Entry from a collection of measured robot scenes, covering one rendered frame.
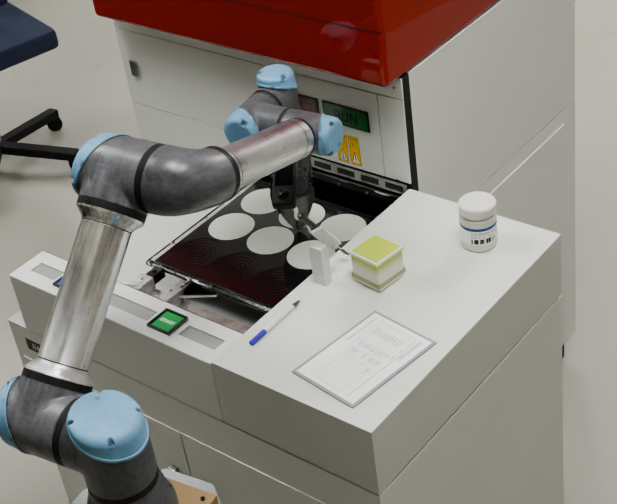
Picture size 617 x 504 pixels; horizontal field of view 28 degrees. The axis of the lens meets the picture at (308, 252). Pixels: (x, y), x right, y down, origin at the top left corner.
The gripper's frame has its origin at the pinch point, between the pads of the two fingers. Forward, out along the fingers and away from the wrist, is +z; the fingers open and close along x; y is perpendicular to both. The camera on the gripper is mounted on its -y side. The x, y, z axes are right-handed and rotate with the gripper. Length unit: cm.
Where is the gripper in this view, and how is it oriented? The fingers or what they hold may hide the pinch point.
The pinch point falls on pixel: (297, 226)
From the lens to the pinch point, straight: 260.9
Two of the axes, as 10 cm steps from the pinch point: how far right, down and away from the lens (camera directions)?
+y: 1.1, -5.9, 8.0
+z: 1.3, 8.1, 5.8
